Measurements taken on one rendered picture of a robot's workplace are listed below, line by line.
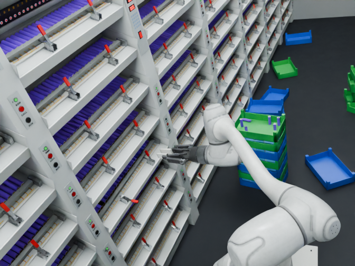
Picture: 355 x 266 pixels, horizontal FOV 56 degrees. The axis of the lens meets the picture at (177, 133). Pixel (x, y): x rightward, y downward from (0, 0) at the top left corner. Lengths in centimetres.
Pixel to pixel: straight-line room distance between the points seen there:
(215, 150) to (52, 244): 75
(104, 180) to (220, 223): 110
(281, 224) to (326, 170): 169
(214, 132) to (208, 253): 106
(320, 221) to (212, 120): 61
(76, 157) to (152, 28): 77
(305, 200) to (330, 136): 192
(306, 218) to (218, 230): 137
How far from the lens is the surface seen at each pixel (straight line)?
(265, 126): 228
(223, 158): 147
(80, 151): 138
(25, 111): 115
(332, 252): 224
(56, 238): 139
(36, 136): 119
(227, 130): 134
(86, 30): 135
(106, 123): 147
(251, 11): 345
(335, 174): 264
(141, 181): 172
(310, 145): 287
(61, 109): 128
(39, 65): 119
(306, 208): 104
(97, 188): 148
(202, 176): 248
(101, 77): 142
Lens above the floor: 188
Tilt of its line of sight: 36 degrees down
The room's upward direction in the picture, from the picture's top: 16 degrees counter-clockwise
